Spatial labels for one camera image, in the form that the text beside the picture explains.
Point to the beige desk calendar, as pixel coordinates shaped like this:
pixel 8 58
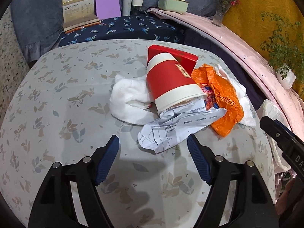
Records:
pixel 78 14

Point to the navy floral cloth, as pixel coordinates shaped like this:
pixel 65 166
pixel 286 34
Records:
pixel 145 26

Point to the orange plastic bag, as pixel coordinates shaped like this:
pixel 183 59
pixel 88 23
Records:
pixel 225 97

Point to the red white paper cup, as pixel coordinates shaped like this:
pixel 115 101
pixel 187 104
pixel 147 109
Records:
pixel 169 83

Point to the pink bed cover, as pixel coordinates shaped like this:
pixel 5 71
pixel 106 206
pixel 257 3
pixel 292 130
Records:
pixel 249 59

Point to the white cloth rag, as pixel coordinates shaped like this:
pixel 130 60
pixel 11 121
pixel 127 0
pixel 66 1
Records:
pixel 131 99

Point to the slim white bottle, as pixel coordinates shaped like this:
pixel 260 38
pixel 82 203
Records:
pixel 126 10

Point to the white potted green plant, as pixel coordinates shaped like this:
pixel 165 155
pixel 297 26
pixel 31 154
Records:
pixel 284 46

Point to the mint green tissue box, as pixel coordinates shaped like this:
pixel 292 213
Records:
pixel 178 6

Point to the white lined trash bin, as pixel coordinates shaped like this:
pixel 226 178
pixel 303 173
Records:
pixel 271 110

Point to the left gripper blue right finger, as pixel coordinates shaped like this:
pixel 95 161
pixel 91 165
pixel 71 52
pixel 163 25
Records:
pixel 202 158

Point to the person hand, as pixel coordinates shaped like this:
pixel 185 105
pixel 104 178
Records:
pixel 281 204

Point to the rabbit print tablecloth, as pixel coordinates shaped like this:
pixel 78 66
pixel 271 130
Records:
pixel 60 113

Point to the printed paper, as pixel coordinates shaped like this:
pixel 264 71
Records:
pixel 176 124

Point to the white cylindrical jar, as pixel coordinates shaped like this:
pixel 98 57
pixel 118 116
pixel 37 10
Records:
pixel 136 6

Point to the purple card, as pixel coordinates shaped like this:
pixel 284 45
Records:
pixel 106 9

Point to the glass vase pink flowers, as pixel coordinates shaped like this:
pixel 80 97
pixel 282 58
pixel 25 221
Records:
pixel 222 7

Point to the blue grey backdrop cloth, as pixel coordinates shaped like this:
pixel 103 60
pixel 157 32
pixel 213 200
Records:
pixel 38 23

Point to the red cardboard box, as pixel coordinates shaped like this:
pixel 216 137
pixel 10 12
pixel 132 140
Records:
pixel 186 60

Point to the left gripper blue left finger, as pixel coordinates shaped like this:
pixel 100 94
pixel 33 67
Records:
pixel 108 154

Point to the white paper napkin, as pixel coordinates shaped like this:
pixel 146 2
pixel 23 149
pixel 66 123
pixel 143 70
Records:
pixel 248 118

